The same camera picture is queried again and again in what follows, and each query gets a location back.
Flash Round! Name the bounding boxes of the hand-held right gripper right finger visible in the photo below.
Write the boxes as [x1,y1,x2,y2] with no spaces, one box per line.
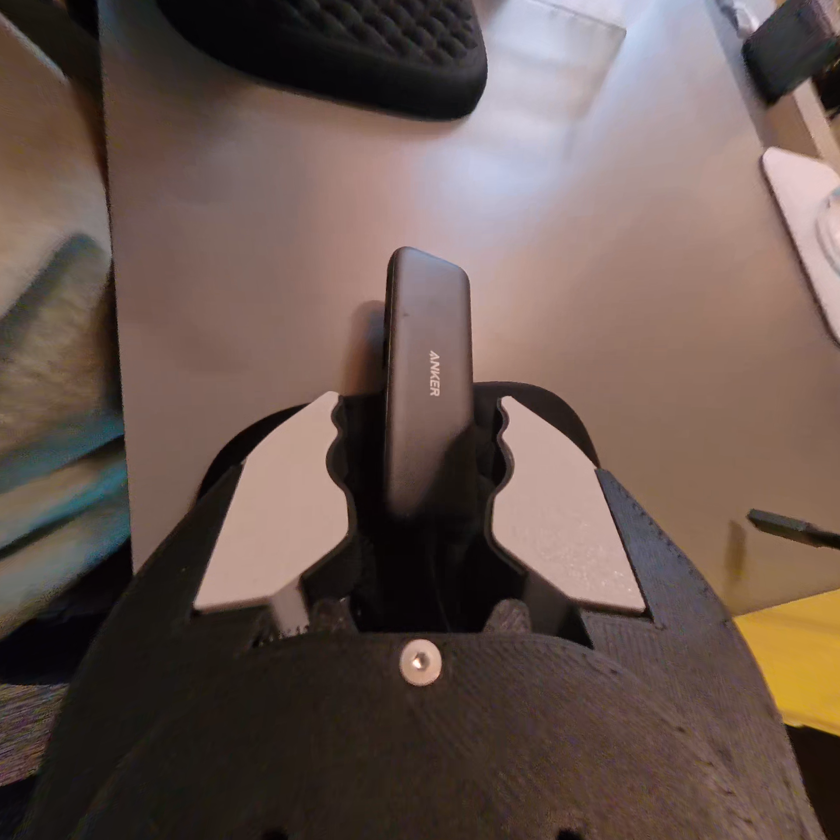
[483,395,648,632]

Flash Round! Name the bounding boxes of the yellow plastic bin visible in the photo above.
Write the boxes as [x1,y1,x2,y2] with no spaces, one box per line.
[734,588,840,729]

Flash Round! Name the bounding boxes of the dark braided cable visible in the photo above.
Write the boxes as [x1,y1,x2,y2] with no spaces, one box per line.
[748,508,840,550]

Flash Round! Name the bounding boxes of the grey cloth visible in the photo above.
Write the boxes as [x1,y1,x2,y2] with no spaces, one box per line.
[0,13,132,634]

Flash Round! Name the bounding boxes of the white metal stand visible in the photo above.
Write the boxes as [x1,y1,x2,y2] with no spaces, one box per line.
[760,146,840,345]

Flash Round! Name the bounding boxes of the black mesh pad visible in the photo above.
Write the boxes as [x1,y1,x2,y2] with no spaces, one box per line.
[154,0,490,121]

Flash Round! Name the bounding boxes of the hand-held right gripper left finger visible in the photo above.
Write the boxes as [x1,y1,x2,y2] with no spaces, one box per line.
[193,392,361,636]

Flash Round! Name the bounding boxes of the black usb hub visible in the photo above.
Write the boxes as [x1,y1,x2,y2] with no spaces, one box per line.
[382,247,473,519]

